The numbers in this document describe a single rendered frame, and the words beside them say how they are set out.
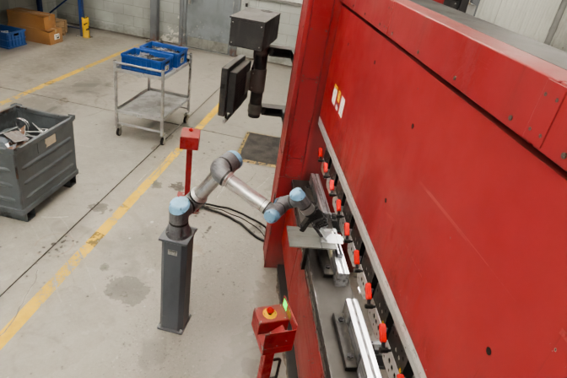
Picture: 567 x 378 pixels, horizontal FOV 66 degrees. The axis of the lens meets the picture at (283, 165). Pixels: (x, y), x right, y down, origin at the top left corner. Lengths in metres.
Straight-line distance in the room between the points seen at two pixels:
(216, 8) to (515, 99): 8.78
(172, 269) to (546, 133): 2.30
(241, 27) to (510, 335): 2.44
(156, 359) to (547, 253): 2.54
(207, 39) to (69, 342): 7.56
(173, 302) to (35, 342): 0.87
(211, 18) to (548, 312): 9.11
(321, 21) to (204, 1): 6.95
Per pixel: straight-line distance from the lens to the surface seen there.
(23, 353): 3.29
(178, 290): 2.95
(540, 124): 1.02
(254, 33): 3.00
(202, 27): 9.78
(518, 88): 1.10
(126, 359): 3.13
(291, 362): 3.09
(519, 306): 1.08
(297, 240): 2.44
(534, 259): 1.04
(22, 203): 4.19
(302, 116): 3.03
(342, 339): 2.13
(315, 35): 2.88
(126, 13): 10.49
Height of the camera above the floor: 2.47
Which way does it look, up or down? 28 degrees down
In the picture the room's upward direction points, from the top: 10 degrees clockwise
